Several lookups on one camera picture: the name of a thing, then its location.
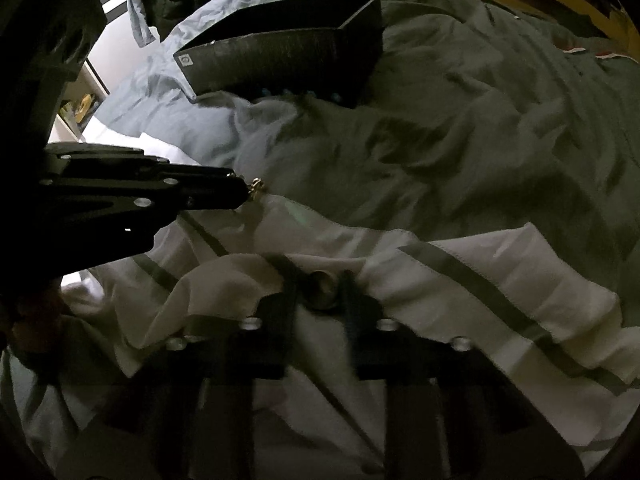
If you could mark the white shelf unit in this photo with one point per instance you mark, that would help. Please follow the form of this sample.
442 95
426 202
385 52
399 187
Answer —
80 105

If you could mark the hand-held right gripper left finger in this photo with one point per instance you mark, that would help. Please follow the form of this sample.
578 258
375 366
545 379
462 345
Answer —
277 340

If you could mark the person's left hand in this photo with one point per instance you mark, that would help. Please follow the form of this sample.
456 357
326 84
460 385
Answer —
32 322

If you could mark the light blue cloth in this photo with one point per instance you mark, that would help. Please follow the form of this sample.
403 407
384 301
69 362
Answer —
140 15

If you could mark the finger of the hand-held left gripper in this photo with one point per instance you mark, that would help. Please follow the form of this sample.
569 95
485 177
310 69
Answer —
150 200
150 170

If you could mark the grey white striped duvet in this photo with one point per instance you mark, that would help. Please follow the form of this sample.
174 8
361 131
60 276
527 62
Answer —
450 160

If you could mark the black rectangular box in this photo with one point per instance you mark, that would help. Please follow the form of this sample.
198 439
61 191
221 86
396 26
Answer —
280 60

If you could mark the white sliding wardrobe door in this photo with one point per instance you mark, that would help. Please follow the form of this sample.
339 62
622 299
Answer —
117 45

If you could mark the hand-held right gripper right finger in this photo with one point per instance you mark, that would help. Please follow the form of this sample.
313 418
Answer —
367 345

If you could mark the wooden bed frame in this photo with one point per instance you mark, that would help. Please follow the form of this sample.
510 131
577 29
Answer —
617 25

